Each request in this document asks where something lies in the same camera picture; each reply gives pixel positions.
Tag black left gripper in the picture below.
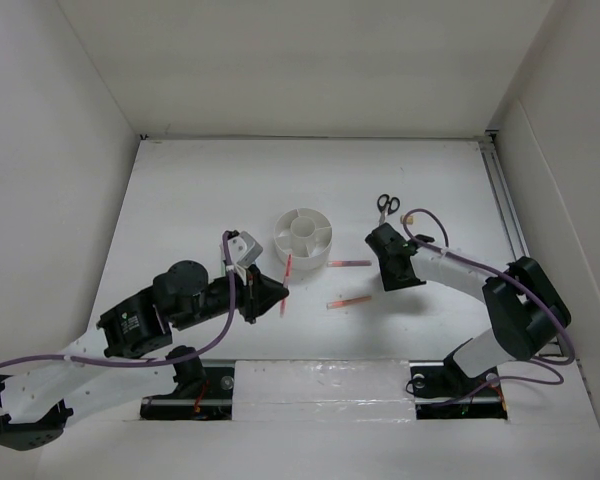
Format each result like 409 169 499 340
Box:
174 262 290 330

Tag pink highlighter pen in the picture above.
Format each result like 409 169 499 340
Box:
279 253 293 318

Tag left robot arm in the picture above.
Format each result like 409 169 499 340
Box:
0 260 289 451

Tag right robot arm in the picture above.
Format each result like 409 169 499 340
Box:
365 223 571 399

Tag purple capped pen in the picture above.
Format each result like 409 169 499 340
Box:
327 260 372 268

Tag brown capped pen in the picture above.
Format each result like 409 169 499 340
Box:
326 295 372 310

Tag white round divided organizer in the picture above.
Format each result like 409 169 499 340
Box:
273 208 333 271

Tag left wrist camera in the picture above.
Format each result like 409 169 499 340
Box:
220 231 263 283

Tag black handled scissors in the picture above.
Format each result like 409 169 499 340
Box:
376 194 401 225

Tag front mounting rail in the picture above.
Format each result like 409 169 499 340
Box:
140 360 508 423

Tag aluminium rail at right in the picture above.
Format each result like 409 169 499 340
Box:
478 131 528 258

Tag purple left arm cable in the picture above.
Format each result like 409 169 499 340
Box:
0 234 241 436

